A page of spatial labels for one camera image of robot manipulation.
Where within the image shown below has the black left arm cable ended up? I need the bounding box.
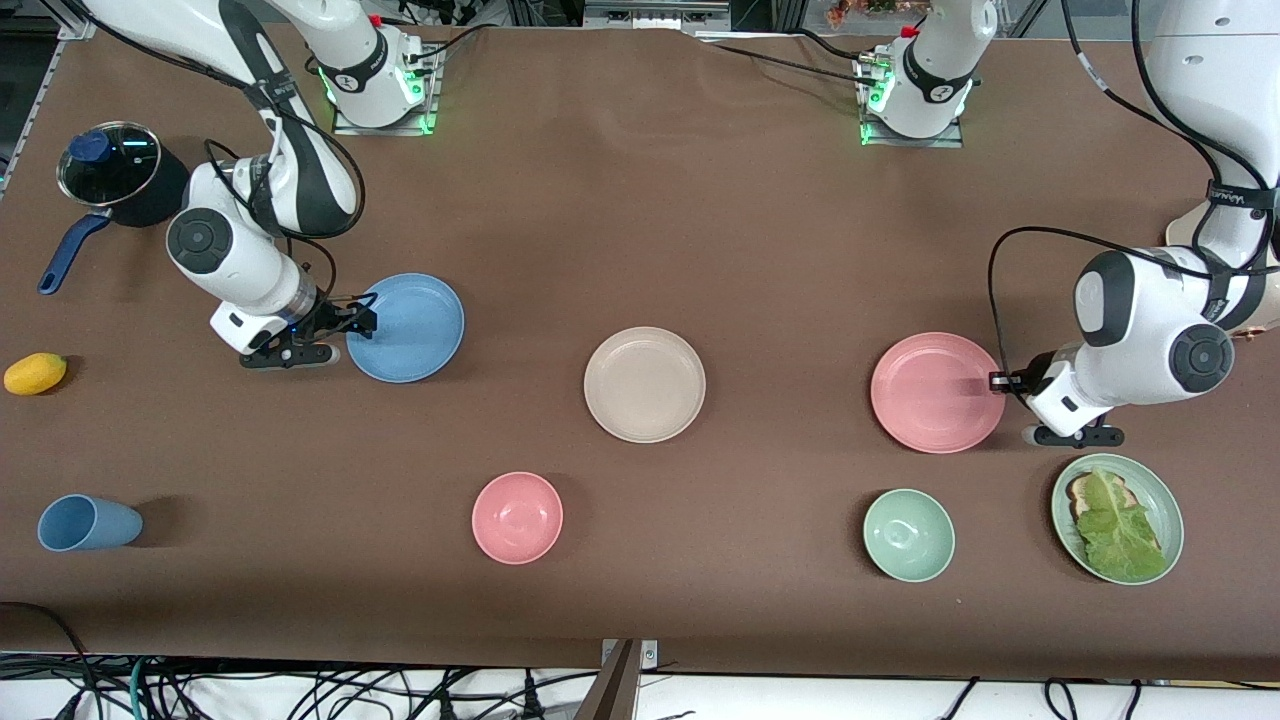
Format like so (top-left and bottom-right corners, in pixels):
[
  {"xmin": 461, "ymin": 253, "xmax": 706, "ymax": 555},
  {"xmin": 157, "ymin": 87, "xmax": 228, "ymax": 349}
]
[{"xmin": 988, "ymin": 228, "xmax": 1280, "ymax": 386}]

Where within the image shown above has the black saucepan with blue handle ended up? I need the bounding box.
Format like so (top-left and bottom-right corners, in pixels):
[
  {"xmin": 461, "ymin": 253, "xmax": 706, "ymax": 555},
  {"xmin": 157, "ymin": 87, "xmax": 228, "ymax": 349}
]
[{"xmin": 38, "ymin": 145, "xmax": 191, "ymax": 297}]

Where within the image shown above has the pink plate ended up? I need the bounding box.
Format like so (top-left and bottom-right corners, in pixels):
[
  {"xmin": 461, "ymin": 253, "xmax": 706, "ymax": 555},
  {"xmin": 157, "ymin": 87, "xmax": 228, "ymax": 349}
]
[{"xmin": 870, "ymin": 332, "xmax": 1006, "ymax": 455}]

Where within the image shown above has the green bowl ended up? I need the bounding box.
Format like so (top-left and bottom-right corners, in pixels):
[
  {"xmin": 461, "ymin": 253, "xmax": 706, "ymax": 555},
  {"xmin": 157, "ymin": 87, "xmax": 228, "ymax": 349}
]
[{"xmin": 862, "ymin": 488, "xmax": 956, "ymax": 583}]

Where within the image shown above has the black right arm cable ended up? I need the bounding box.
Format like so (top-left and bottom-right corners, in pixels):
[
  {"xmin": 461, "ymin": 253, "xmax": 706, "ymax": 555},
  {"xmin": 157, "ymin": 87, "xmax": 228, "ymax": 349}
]
[{"xmin": 80, "ymin": 0, "xmax": 368, "ymax": 306}]

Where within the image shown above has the black base cable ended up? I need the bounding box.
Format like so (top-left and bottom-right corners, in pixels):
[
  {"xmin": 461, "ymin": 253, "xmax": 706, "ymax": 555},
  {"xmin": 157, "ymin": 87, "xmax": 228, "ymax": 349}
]
[
  {"xmin": 690, "ymin": 35, "xmax": 881, "ymax": 91},
  {"xmin": 405, "ymin": 25, "xmax": 491, "ymax": 66}
]

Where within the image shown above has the grey metal box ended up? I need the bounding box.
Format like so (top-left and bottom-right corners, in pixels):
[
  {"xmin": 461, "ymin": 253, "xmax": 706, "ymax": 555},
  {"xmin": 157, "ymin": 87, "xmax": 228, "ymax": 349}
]
[{"xmin": 583, "ymin": 0, "xmax": 733, "ymax": 31}]

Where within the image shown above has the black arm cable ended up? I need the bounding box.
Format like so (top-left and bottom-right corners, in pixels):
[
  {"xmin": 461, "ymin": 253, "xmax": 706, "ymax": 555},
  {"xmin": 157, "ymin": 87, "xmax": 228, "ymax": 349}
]
[
  {"xmin": 988, "ymin": 228, "xmax": 1280, "ymax": 386},
  {"xmin": 80, "ymin": 0, "xmax": 368, "ymax": 306}
]

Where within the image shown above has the pink bowl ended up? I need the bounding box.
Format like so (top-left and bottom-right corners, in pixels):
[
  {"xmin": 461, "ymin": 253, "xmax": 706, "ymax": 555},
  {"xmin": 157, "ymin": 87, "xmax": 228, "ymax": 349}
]
[{"xmin": 471, "ymin": 471, "xmax": 564, "ymax": 566}]

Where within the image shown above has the green lettuce leaf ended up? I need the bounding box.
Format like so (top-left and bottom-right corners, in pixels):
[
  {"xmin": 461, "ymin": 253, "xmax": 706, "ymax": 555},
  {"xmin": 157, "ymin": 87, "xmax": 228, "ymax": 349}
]
[{"xmin": 1076, "ymin": 466, "xmax": 1169, "ymax": 583}]

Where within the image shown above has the glass lid with blue knob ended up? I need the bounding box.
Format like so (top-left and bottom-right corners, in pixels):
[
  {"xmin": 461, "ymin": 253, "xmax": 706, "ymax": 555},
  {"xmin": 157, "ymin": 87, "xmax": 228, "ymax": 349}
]
[{"xmin": 57, "ymin": 121, "xmax": 162, "ymax": 207}]

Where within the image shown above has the green plate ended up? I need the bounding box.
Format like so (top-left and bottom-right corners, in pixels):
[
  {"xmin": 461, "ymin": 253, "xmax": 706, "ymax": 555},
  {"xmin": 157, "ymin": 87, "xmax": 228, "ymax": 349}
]
[{"xmin": 1050, "ymin": 453, "xmax": 1185, "ymax": 586}]

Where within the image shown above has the toast slice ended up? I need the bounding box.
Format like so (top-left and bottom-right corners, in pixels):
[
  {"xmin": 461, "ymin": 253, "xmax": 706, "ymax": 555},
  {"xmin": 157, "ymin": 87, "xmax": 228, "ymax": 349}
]
[{"xmin": 1066, "ymin": 473, "xmax": 1136, "ymax": 521}]

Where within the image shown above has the blue cup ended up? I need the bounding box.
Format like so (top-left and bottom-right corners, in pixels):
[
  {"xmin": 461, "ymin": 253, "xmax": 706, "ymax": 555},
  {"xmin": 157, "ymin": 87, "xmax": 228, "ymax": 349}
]
[{"xmin": 37, "ymin": 494, "xmax": 144, "ymax": 553}]

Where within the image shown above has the black cable loop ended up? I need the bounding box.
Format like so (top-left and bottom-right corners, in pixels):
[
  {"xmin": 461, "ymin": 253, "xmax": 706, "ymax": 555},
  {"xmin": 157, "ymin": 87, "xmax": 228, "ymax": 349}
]
[{"xmin": 0, "ymin": 601, "xmax": 96, "ymax": 720}]

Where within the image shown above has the beige plate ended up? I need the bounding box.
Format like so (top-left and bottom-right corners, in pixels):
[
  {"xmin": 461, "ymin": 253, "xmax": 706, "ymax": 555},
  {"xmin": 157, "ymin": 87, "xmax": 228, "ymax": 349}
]
[{"xmin": 583, "ymin": 326, "xmax": 707, "ymax": 444}]

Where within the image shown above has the blue plate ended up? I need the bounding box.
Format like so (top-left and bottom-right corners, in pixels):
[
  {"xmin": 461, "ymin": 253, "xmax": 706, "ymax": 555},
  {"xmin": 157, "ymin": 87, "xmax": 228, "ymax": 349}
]
[{"xmin": 346, "ymin": 273, "xmax": 466, "ymax": 384}]

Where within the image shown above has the yellow mango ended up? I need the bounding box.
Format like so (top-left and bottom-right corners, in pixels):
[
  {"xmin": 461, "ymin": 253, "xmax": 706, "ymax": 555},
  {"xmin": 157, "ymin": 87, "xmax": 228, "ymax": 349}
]
[{"xmin": 3, "ymin": 352, "xmax": 68, "ymax": 396}]

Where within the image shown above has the brown table cover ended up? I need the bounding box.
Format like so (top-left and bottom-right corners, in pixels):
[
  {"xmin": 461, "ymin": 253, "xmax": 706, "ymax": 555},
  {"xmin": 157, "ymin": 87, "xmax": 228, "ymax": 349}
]
[{"xmin": 0, "ymin": 20, "xmax": 1280, "ymax": 683}]

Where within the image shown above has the dark metal post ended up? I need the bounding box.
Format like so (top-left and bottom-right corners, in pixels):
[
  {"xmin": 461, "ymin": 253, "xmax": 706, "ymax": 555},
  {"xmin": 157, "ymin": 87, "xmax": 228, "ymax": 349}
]
[{"xmin": 575, "ymin": 640, "xmax": 641, "ymax": 720}]

